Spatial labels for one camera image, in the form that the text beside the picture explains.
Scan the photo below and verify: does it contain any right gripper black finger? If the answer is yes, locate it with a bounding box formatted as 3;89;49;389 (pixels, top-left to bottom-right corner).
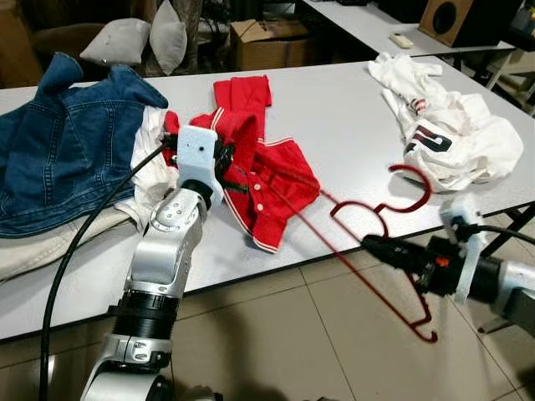
362;236;419;256
368;246;419;272

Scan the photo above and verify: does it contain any red jacket with white trim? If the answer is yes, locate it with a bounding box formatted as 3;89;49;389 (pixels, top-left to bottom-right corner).
161;75;321;254

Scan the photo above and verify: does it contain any red plastic hanger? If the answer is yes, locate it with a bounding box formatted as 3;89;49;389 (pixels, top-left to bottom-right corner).
259;165;440;345

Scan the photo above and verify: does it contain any white work table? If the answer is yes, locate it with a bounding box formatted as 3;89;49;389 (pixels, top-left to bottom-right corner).
0;40;535;343

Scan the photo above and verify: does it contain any plain cardboard box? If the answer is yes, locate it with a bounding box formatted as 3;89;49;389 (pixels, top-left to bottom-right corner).
230;18;323;72

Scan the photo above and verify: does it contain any grey pillow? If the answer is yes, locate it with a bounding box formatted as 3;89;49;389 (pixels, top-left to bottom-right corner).
79;18;153;66
150;0;189;76

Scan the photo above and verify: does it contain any blue denim jacket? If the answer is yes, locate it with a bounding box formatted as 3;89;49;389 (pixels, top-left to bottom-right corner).
0;53;170;239

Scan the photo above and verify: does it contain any cream striped garment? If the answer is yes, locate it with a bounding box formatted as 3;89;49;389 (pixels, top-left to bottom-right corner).
0;205;145;283

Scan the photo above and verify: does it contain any grey office table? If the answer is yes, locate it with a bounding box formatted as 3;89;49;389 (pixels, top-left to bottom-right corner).
297;0;535;93

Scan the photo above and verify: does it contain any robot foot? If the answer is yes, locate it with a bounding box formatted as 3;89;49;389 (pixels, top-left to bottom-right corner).
171;384;223;401

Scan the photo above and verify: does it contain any dark brown sofa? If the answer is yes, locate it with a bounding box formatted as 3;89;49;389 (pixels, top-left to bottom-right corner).
0;0;235;89

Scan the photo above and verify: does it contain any wooden loudspeaker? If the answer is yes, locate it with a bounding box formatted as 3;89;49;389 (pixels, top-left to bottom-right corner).
418;0;523;48

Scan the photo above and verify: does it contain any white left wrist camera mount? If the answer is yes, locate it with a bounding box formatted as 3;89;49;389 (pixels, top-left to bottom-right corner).
174;125;225;211

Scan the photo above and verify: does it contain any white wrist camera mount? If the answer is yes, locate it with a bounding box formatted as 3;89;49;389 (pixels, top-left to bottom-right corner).
174;125;225;211
441;196;490;303

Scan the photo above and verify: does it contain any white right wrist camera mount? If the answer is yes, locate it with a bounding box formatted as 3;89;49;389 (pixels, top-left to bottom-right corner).
441;196;490;303

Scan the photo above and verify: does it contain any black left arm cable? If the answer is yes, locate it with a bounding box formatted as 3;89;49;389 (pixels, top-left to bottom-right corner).
38;142;178;401

